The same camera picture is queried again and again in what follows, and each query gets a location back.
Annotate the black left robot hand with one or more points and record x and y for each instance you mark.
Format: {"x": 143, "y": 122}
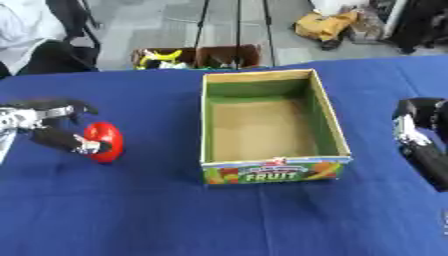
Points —
{"x": 55, "y": 137}

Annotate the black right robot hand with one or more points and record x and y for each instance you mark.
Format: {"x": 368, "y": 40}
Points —
{"x": 424, "y": 146}

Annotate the red toy apple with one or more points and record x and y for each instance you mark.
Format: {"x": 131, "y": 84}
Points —
{"x": 105, "y": 136}

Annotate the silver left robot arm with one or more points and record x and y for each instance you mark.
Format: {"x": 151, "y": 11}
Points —
{"x": 4, "y": 146}

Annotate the cardboard box with green inside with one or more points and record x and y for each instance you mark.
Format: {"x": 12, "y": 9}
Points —
{"x": 268, "y": 130}

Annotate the brown cardboard box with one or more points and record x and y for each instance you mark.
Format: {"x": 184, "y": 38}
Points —
{"x": 201, "y": 57}

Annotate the person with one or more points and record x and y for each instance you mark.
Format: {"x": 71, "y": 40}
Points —
{"x": 23, "y": 30}

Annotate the yellow toy banana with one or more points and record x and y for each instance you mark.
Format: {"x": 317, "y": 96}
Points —
{"x": 160, "y": 56}

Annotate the yellow bag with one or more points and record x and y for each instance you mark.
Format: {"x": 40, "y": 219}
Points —
{"x": 324, "y": 26}

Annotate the black tripod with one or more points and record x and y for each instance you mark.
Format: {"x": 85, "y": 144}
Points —
{"x": 236, "y": 30}

